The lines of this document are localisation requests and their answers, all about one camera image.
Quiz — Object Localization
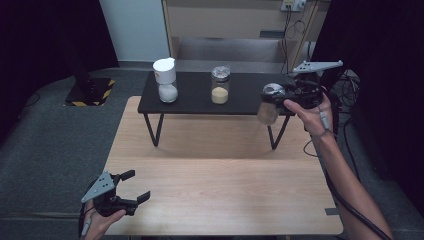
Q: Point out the white power strip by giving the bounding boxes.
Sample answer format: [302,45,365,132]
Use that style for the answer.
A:
[280,0,307,13]

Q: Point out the long black floor cable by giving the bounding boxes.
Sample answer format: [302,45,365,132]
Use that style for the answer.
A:
[341,113,363,183]

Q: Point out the white-lidded glass jar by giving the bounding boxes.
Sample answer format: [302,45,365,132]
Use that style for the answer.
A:
[152,57,179,104]

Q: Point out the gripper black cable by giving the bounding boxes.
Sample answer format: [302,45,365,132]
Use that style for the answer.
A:
[323,166,395,240]
[77,196,96,240]

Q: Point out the silver-lidded jar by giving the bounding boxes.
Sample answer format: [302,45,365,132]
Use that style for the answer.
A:
[210,65,232,105]
[256,82,287,126]

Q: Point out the wrist cord with grey toggle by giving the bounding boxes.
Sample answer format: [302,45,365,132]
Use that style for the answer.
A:
[79,211,96,238]
[302,105,335,158]

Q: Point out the tangled black cables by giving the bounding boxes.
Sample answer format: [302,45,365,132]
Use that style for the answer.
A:
[333,69,362,113]

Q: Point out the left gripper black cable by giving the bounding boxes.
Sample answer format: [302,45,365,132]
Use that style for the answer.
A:
[77,196,96,240]

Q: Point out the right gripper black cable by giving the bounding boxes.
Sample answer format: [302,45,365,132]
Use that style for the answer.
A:
[323,166,395,240]

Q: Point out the black metal-legged shelf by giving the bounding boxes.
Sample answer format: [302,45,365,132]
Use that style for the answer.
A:
[137,70,297,151]

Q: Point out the person's left hand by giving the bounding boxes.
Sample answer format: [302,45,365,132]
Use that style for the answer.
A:
[81,200,128,240]

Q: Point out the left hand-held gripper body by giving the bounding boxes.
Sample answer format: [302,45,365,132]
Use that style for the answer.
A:
[80,171,139,218]

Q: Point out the dark curtain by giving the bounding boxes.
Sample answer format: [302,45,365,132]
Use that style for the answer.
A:
[0,0,120,149]
[308,0,424,216]

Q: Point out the black hanging power cable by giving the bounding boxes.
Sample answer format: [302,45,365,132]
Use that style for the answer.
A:
[280,5,309,75]

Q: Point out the white panel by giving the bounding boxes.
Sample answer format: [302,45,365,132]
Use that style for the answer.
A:
[99,0,171,63]

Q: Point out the person's right hand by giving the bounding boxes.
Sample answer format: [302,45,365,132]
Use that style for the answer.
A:
[283,93,334,138]

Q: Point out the wooden cabinet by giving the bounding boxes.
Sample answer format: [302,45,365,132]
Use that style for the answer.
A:
[161,0,331,73]

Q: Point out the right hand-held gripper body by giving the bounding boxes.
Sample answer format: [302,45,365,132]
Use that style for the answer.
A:
[284,59,344,109]

